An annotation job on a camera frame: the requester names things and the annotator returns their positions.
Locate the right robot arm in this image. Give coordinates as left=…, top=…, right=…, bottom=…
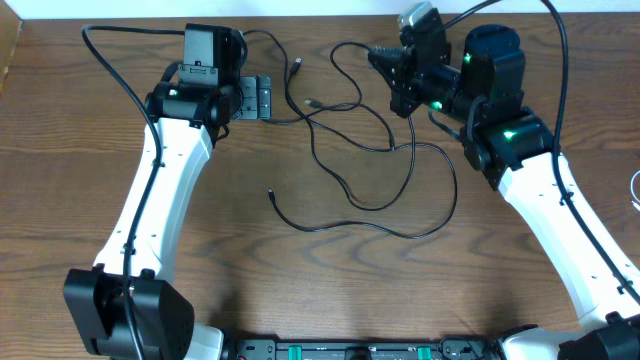
left=368, top=18, right=639, bottom=359

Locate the white usb cable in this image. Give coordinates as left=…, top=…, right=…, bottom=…
left=629, top=169, right=640, bottom=211

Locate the camera black cable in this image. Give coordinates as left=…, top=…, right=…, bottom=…
left=442, top=0, right=640, bottom=306
left=80, top=23, right=296, bottom=360

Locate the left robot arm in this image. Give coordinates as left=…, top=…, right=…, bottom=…
left=63, top=24, right=271, bottom=359

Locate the left camera black cable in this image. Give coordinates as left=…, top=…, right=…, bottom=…
left=80, top=23, right=296, bottom=360

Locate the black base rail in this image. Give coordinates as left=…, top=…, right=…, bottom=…
left=219, top=327, right=541, bottom=360

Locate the wooden side panel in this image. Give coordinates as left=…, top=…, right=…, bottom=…
left=0, top=0, right=23, bottom=88

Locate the right camera black cable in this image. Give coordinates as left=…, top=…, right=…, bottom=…
left=442, top=0, right=640, bottom=306

